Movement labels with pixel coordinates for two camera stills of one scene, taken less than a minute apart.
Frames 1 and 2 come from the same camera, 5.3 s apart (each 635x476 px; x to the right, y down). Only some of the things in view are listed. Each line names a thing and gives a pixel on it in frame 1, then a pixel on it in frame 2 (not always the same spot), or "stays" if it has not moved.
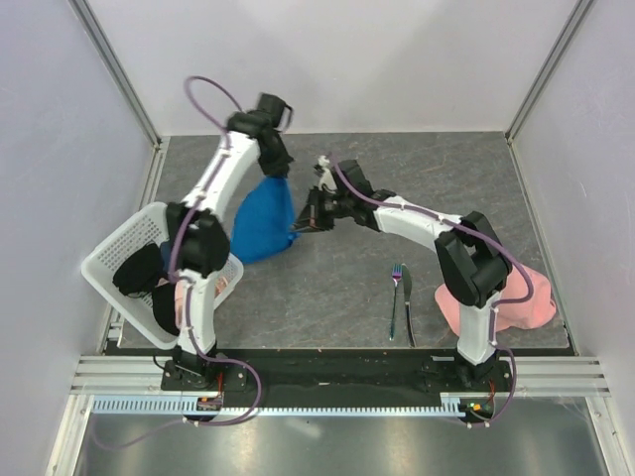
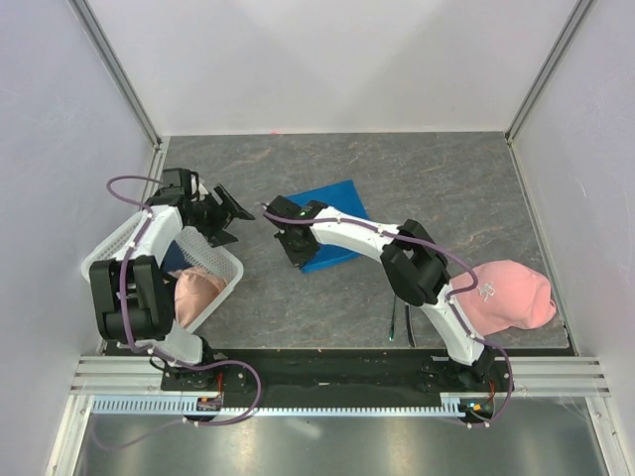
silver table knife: (407, 283) stays
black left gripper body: (275, 161) -> (209, 219)
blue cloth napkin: (263, 225) -> (344, 198)
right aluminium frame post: (572, 24) stays
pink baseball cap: (538, 313) stays
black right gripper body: (331, 207) -> (299, 255)
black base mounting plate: (207, 377) stays
